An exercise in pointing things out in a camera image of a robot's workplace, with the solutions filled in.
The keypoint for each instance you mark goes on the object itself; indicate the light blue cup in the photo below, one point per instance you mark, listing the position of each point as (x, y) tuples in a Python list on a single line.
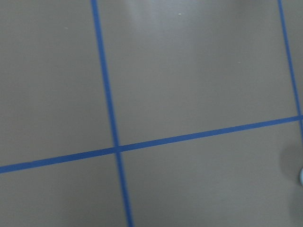
[(301, 176)]

